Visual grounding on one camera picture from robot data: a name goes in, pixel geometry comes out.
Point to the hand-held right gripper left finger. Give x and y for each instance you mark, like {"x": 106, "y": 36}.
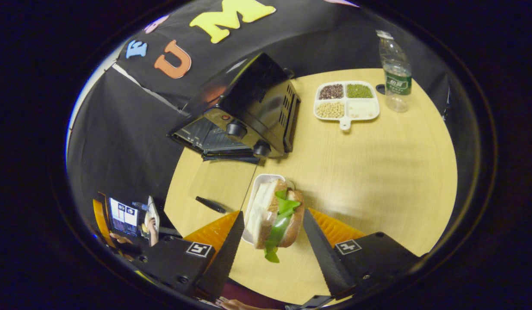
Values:
{"x": 227, "y": 254}

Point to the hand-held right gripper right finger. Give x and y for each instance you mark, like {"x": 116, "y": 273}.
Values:
{"x": 326, "y": 254}

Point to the lettuce sandwich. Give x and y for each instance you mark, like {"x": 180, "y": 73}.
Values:
{"x": 270, "y": 211}

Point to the black electric oven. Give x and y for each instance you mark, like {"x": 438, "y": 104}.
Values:
{"x": 253, "y": 99}

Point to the person's maroon clothing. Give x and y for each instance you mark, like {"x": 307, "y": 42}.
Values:
{"x": 257, "y": 295}

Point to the white rectangular tray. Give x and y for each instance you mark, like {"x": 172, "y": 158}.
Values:
{"x": 259, "y": 185}

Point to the white flat device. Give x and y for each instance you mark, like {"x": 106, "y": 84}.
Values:
{"x": 153, "y": 209}

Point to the screen with white panel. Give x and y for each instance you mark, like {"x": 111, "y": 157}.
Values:
{"x": 123, "y": 219}

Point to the orange curved object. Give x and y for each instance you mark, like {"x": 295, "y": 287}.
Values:
{"x": 98, "y": 221}

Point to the pile of yellow soybeans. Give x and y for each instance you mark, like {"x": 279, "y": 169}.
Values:
{"x": 330, "y": 110}

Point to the white divided tray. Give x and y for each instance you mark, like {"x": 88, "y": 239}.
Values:
{"x": 346, "y": 100}

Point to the pile of red beans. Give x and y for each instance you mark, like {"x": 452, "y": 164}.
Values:
{"x": 331, "y": 91}

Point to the pile of green beans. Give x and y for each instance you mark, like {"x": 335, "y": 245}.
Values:
{"x": 359, "y": 91}

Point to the small dark round object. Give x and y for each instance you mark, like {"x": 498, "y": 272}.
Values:
{"x": 380, "y": 89}

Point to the clear plastic water bottle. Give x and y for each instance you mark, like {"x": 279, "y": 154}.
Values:
{"x": 395, "y": 77}

